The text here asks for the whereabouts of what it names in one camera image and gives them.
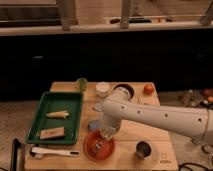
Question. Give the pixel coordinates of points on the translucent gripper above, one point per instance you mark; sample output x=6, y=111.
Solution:
x=108, y=130

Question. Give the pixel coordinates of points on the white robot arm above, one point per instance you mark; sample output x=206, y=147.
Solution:
x=191, y=122

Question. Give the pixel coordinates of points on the red bowl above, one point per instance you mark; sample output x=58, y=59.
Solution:
x=106, y=151

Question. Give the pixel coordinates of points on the dark purple bowl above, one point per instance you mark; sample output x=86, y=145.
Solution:
x=126, y=87

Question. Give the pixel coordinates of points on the light blue cloth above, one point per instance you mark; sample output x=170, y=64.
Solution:
x=98, y=106

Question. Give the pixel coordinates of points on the steel metal cup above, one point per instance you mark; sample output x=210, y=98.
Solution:
x=143, y=150

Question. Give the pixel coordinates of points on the white cup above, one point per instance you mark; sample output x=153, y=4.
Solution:
x=102, y=89

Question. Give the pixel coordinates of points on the green cup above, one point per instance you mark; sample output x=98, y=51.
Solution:
x=82, y=84

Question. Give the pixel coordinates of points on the yellow corn piece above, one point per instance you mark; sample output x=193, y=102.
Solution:
x=58, y=114

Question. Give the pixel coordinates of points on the green plastic tray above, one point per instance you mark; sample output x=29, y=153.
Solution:
x=56, y=110

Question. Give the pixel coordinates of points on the orange fruit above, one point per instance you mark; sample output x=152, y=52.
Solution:
x=148, y=89

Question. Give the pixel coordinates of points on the brown bread slice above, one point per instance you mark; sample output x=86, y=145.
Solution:
x=52, y=133

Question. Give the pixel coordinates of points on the black tool at table edge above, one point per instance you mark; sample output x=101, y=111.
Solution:
x=16, y=144

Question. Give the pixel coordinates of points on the white handled brush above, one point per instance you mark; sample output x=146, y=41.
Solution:
x=39, y=150

